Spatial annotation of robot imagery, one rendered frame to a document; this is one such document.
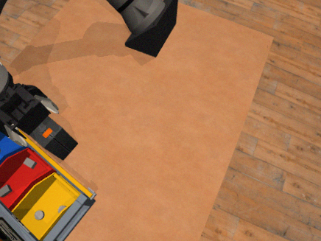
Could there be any red bin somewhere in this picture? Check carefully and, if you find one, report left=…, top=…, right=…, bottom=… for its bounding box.
left=0, top=148, right=57, bottom=211

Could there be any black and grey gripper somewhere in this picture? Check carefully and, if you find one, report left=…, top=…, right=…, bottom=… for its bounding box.
left=0, top=72, right=59, bottom=147

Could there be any grey metal shelf rack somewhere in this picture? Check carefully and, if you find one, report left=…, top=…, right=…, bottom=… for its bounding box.
left=0, top=140, right=97, bottom=241

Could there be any blue open bin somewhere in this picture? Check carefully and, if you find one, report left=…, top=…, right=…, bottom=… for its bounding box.
left=0, top=132, right=31, bottom=164

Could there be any grey disc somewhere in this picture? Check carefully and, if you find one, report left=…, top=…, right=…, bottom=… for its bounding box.
left=35, top=210, right=45, bottom=220
left=58, top=206, right=66, bottom=213

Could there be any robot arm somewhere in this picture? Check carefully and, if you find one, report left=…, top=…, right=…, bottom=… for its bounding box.
left=0, top=0, right=165, bottom=93

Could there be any yellow open bin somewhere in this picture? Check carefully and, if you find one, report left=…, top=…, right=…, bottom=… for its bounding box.
left=12, top=172, right=81, bottom=241

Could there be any yellow bar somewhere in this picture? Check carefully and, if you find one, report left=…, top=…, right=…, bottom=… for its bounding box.
left=19, top=130, right=93, bottom=198

